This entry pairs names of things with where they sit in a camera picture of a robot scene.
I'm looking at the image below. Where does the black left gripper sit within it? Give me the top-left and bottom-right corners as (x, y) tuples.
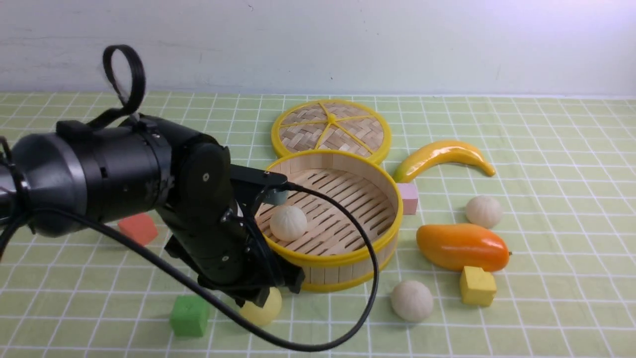
(158, 143), (305, 308)

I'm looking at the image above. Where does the yellow bun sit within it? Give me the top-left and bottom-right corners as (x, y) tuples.
(238, 287), (282, 327)

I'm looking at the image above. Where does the white bun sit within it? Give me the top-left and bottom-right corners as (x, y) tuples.
(389, 279), (434, 323)
(269, 205), (308, 242)
(464, 195), (503, 229)

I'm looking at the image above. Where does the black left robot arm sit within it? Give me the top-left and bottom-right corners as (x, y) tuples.
(1, 115), (305, 306)

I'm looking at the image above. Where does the bamboo steamer tray yellow rim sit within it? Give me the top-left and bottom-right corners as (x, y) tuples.
(256, 150), (403, 292)

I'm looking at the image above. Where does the woven bamboo steamer lid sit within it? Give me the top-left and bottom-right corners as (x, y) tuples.
(271, 99), (392, 164)

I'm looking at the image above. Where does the green foam cube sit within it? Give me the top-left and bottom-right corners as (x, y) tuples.
(169, 295), (210, 338)

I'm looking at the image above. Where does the red foam cube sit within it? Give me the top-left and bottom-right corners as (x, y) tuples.
(117, 213), (159, 246)

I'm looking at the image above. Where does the pink foam cube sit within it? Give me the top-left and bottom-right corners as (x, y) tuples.
(396, 182), (419, 215)

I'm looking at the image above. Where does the orange toy mango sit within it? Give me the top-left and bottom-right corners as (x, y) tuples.
(415, 223), (512, 272)

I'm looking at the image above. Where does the yellow foam cube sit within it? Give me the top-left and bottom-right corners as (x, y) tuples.
(460, 267), (497, 307)

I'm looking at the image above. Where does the yellow toy banana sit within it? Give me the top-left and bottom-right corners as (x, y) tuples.
(393, 140), (496, 183)

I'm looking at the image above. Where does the green checkered tablecloth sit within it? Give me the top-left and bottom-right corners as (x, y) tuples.
(0, 96), (636, 358)

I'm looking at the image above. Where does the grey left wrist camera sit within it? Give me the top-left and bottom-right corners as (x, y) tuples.
(262, 189), (288, 206)

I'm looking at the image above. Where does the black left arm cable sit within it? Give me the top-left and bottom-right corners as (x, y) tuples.
(0, 44), (380, 353)

